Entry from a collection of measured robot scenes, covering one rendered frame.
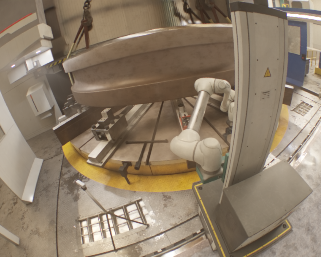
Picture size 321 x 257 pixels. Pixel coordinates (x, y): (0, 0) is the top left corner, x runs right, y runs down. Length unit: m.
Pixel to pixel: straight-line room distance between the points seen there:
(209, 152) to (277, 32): 0.80
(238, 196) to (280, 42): 0.85
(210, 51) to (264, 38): 1.50
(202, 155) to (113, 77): 1.69
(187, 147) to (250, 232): 0.68
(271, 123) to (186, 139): 0.58
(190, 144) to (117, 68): 1.52
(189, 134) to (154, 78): 1.11
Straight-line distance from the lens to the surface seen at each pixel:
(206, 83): 1.36
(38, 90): 4.80
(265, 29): 0.78
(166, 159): 1.90
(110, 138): 2.17
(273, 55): 0.83
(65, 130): 3.13
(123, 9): 4.97
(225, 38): 2.18
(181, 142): 1.10
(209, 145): 0.99
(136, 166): 1.87
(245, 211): 0.92
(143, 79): 2.06
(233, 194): 0.95
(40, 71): 4.86
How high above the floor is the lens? 1.65
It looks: 33 degrees down
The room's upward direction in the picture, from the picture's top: 12 degrees counter-clockwise
